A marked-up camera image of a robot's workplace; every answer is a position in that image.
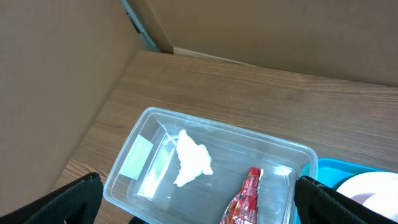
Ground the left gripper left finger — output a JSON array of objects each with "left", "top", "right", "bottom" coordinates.
[{"left": 1, "top": 172, "right": 103, "bottom": 224}]

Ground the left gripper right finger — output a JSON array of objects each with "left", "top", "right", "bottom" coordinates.
[{"left": 294, "top": 176, "right": 395, "bottom": 224}]

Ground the large pink plate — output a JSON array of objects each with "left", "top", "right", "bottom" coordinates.
[{"left": 337, "top": 172, "right": 397, "bottom": 199}]

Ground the small pink saucer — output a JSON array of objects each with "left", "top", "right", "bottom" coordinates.
[{"left": 351, "top": 192, "right": 397, "bottom": 222}]

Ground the red snack wrapper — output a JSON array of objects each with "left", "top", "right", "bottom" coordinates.
[{"left": 220, "top": 167, "right": 263, "bottom": 224}]

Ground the teal serving tray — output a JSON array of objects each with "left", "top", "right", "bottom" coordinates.
[{"left": 294, "top": 157, "right": 386, "bottom": 224}]

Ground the clear plastic bin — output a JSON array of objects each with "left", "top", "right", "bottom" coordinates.
[{"left": 103, "top": 107, "right": 318, "bottom": 224}]

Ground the white label sticker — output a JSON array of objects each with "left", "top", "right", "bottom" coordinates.
[{"left": 119, "top": 135, "right": 153, "bottom": 180}]

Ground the crumpled white tissue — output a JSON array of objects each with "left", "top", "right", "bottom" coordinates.
[{"left": 174, "top": 129, "right": 213, "bottom": 187}]

